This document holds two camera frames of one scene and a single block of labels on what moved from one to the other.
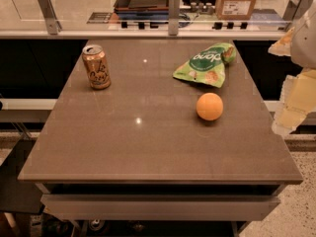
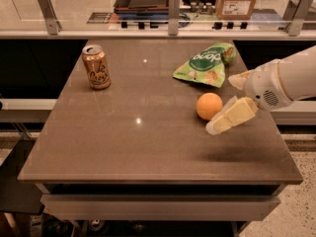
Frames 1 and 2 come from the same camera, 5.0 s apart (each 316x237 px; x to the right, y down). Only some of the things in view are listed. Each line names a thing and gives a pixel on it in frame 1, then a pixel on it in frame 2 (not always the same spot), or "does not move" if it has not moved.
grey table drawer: (158, 207) does not move
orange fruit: (209, 107) does not move
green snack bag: (207, 64) does not move
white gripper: (305, 41) to (263, 84)
